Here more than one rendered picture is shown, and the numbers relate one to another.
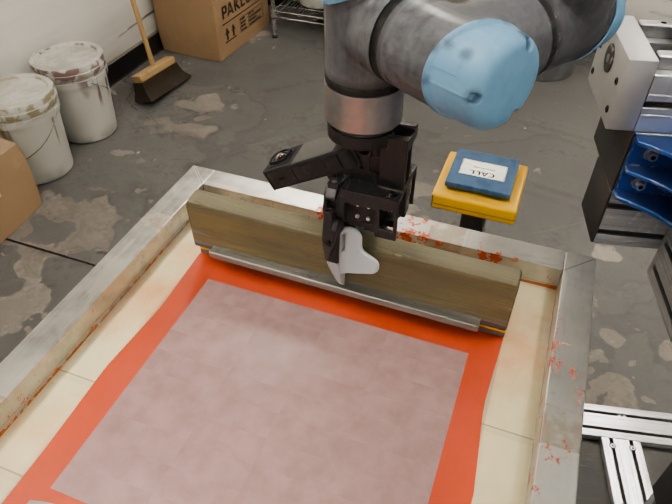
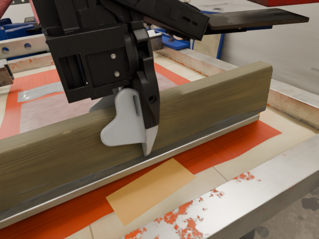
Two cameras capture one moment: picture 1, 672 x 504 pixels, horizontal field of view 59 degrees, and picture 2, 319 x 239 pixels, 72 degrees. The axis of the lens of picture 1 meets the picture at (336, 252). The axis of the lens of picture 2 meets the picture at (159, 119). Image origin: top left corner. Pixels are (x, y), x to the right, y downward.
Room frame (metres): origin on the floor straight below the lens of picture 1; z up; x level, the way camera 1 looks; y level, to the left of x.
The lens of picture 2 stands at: (0.70, -0.15, 1.17)
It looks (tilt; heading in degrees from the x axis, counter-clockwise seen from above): 33 degrees down; 135
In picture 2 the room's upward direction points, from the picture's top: 6 degrees counter-clockwise
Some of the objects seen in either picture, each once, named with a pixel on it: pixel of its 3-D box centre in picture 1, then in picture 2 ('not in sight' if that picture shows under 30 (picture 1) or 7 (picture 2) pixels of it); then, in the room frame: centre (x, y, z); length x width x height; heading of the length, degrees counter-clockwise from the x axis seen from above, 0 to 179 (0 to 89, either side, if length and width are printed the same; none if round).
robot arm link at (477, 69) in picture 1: (467, 55); not in sight; (0.45, -0.10, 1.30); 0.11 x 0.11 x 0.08; 38
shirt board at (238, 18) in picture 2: not in sight; (170, 30); (-0.18, 0.88, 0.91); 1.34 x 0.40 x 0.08; 39
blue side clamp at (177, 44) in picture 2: not in sight; (160, 44); (0.16, 0.43, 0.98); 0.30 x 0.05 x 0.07; 159
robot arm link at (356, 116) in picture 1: (365, 99); not in sight; (0.52, -0.03, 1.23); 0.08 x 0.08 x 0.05
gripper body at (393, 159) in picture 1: (368, 172); (94, 21); (0.51, -0.03, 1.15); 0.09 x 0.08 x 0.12; 69
